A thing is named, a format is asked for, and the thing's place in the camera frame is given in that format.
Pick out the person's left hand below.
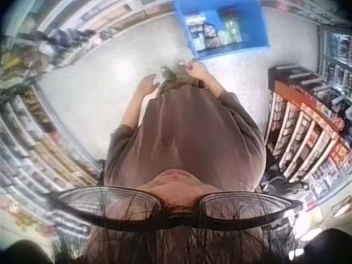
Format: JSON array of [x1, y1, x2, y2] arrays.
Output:
[[133, 74, 161, 97]]

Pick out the person's right hand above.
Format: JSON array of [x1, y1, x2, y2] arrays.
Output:
[[185, 62, 211, 84]]

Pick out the person's legs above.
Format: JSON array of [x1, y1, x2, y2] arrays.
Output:
[[158, 63, 205, 93]]

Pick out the white and blue packets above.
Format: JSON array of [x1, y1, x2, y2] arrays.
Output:
[[185, 14, 206, 52]]

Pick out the dark snack packets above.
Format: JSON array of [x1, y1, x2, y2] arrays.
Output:
[[202, 22, 222, 50]]

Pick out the green snack packets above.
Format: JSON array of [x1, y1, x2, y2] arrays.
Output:
[[221, 10, 243, 45]]

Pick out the long white store shelf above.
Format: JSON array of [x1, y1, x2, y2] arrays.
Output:
[[35, 0, 177, 67]]

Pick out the blue plastic crate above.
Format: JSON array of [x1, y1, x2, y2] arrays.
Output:
[[174, 0, 272, 61]]

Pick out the heap of mixed goods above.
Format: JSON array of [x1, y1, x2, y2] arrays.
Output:
[[0, 27, 71, 80]]

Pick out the orange display rack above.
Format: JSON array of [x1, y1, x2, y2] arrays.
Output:
[[263, 64, 352, 206]]

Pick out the white shelf of packets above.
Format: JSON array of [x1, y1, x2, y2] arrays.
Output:
[[0, 82, 103, 248]]

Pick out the glass door cooler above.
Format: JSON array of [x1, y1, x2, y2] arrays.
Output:
[[316, 24, 352, 96]]

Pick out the dark grey bag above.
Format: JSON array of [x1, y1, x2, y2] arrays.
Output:
[[260, 162, 310, 199]]

